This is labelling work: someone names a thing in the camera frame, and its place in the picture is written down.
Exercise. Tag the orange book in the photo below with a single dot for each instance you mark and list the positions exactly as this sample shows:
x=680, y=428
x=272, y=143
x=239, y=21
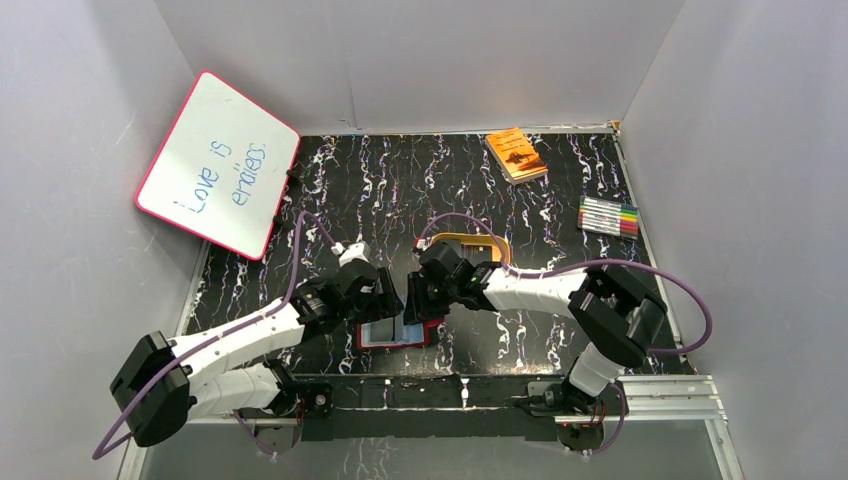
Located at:
x=515, y=154

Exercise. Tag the pack of coloured markers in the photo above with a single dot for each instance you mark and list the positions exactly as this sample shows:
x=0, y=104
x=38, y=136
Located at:
x=608, y=218

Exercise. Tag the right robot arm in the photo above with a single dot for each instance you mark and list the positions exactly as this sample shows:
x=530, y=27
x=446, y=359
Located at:
x=619, y=314

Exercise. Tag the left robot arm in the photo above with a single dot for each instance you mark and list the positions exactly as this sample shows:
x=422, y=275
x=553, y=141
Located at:
x=165, y=383

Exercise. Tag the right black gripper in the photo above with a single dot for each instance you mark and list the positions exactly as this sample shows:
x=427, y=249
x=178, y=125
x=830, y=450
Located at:
x=416, y=308

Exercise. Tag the aluminium frame rail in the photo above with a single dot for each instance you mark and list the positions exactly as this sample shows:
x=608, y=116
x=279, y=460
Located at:
x=672, y=398

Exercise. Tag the pink framed whiteboard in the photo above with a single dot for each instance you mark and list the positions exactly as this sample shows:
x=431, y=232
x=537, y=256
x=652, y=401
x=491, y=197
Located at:
x=222, y=168

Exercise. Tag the red card holder wallet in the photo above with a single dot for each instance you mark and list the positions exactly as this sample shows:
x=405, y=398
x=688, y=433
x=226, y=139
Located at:
x=395, y=334

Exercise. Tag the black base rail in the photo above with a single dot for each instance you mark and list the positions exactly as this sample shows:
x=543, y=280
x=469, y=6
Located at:
x=529, y=407

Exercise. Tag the gold oval tray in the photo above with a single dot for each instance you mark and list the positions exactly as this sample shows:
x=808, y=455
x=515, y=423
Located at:
x=476, y=247

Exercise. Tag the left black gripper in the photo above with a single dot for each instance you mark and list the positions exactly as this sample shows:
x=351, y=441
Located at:
x=389, y=296

